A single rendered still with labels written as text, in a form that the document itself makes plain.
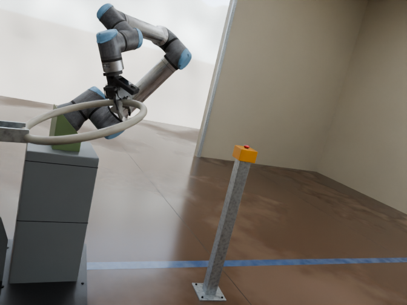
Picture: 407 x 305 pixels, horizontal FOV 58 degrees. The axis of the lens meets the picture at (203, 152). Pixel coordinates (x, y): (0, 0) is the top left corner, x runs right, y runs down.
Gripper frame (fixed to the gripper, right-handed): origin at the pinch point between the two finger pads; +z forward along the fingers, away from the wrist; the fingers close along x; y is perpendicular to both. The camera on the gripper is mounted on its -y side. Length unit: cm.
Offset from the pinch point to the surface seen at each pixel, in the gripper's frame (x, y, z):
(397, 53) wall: -675, -78, 92
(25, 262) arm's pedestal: 25, 80, 89
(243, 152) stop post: -76, -21, 49
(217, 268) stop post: -52, -6, 128
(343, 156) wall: -630, 4, 298
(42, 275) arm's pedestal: 20, 76, 102
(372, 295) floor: -150, -99, 206
